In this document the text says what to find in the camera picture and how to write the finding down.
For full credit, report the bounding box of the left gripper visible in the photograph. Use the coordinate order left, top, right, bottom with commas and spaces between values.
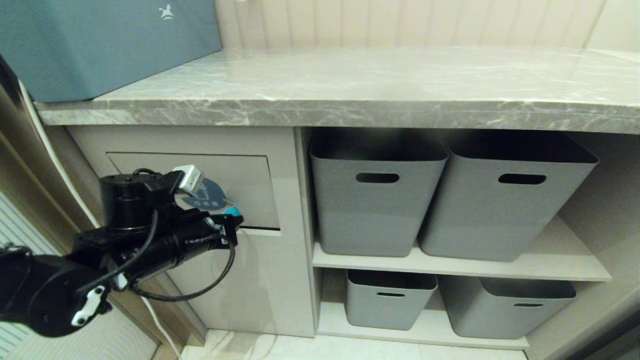
131, 212, 245, 284

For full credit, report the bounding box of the beige trash bin flap door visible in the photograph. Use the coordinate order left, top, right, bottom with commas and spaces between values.
106, 152, 281, 231

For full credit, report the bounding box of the beige counter cabinet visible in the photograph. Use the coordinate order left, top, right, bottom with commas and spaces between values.
34, 46, 640, 360

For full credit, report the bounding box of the large grey storage bin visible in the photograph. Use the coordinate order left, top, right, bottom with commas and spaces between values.
418, 131, 600, 263
308, 131, 450, 258

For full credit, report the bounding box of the small grey storage bin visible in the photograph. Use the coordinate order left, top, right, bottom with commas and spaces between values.
345, 269, 439, 331
438, 275, 578, 340

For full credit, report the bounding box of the blue round sticker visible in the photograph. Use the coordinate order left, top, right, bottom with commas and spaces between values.
180, 178, 229, 211

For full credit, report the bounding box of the blue-grey storage box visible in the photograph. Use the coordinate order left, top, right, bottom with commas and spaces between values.
0, 0, 224, 104

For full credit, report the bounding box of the black cable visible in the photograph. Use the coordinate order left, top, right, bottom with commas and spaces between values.
129, 243, 237, 302

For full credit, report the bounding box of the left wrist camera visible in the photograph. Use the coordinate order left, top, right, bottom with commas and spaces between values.
146, 164, 204, 197

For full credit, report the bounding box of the white cable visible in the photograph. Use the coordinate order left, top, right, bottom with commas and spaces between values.
16, 79, 184, 360

